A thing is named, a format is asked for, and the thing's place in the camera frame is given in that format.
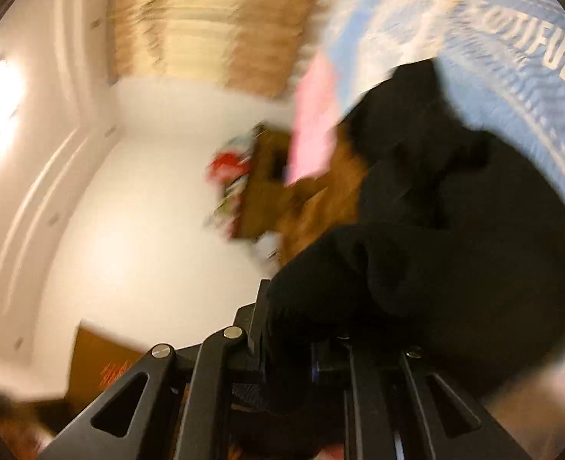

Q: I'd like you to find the pink textured blanket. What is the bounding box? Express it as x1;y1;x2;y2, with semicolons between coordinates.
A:
285;53;355;187

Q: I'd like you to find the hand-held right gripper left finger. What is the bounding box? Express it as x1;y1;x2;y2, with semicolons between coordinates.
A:
38;280;271;460

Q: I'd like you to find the brown wooden door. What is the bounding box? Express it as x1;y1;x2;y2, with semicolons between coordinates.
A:
67;326;144;403

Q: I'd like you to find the blue dotted bedsheet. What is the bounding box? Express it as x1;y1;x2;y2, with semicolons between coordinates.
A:
318;0;565;370

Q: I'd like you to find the brown wooden desk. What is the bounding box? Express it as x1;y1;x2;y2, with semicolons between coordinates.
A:
229;125;302;243

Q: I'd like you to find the black hooded zip jacket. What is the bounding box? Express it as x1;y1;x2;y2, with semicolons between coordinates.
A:
263;60;565;460

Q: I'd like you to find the beige patterned curtain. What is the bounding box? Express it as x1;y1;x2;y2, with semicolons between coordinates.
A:
110;0;341;101

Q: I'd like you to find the white paper bag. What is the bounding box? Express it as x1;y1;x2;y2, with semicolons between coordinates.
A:
256;232;283;264

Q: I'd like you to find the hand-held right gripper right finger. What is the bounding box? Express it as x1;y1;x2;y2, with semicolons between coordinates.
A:
311;333;532;460

